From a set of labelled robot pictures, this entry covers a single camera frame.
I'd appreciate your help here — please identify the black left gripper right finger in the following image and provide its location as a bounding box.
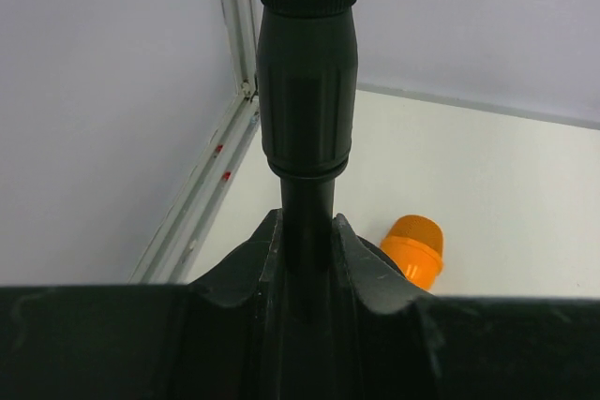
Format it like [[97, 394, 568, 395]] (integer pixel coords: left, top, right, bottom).
[[332, 215, 599, 399]]

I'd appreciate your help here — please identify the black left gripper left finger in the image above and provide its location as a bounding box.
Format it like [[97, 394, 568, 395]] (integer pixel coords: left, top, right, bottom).
[[1, 211, 280, 399]]

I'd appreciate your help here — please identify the orange microphone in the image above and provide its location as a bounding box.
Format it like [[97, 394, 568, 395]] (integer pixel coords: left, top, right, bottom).
[[381, 215, 443, 290]]

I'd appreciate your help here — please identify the black microphone stand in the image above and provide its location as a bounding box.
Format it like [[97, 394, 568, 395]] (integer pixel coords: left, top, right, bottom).
[[256, 0, 358, 320]]

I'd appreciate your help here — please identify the aluminium frame post left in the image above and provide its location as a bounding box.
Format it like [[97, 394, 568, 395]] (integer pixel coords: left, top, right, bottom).
[[128, 0, 259, 284]]

